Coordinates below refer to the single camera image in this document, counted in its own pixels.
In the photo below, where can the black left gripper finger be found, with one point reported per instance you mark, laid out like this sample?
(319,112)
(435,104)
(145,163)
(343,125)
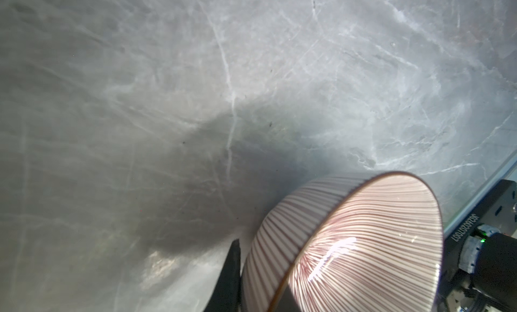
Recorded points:
(226,294)

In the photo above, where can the pink striped bowl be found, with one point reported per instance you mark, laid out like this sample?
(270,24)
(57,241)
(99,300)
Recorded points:
(349,242)

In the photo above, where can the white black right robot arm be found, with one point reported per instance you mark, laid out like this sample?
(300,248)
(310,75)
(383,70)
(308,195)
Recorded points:
(489,256)

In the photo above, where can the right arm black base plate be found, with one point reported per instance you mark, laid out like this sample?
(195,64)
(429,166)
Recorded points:
(456,291)

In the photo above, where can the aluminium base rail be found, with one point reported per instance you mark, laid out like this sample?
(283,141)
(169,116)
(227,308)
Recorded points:
(506,170)

